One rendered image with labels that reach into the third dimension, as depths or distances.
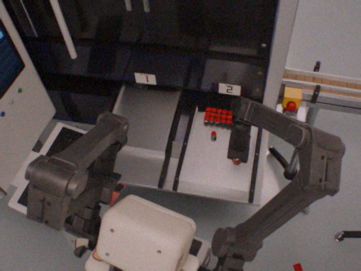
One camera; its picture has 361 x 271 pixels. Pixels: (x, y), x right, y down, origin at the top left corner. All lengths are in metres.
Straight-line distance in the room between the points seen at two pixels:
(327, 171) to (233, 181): 0.78
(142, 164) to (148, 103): 0.29
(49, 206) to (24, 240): 1.81
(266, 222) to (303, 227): 1.56
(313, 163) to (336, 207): 1.80
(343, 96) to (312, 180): 1.05
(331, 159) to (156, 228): 0.42
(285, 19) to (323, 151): 0.62
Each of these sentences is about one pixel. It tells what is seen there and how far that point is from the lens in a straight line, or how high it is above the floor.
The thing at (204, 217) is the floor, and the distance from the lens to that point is 2.43.
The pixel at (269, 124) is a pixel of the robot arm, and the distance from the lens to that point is 1.01.
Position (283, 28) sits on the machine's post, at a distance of 1.35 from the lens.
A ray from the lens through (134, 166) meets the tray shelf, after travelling 1.60.
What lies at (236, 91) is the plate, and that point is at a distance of 1.61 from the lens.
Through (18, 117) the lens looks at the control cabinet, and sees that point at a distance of 1.71.
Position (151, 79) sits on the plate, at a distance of 1.65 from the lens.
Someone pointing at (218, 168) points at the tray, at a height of 0.88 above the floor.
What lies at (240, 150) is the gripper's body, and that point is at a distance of 1.26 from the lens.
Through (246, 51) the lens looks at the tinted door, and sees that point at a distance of 1.45.
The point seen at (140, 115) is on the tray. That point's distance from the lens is 1.72.
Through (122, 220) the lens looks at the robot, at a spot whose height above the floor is 1.39.
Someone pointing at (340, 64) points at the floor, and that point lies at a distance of 3.25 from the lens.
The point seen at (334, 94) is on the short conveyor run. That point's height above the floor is 0.93.
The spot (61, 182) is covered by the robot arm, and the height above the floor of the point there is 1.61.
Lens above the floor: 2.27
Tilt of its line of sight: 58 degrees down
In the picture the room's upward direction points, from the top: 6 degrees counter-clockwise
